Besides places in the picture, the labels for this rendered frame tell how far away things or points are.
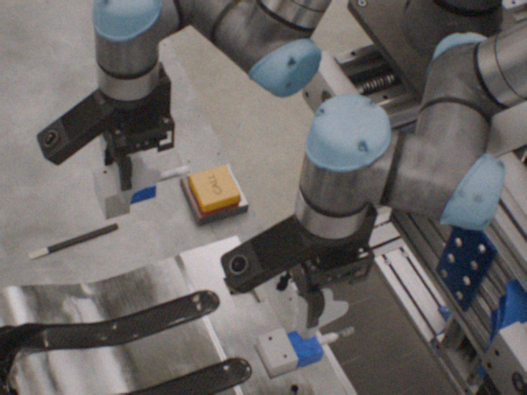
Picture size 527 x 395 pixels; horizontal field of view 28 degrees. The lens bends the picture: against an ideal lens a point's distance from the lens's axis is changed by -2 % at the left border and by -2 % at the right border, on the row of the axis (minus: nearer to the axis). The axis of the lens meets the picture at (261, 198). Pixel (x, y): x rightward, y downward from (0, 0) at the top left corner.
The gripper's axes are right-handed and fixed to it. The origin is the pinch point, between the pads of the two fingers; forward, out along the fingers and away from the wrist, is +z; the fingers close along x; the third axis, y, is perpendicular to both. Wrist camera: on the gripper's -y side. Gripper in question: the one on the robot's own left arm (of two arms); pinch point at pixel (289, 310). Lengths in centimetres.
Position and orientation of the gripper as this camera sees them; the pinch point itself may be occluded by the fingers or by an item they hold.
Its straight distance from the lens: 128.9
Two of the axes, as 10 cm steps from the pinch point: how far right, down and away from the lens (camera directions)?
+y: 9.2, -2.7, 3.0
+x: -3.9, -7.7, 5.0
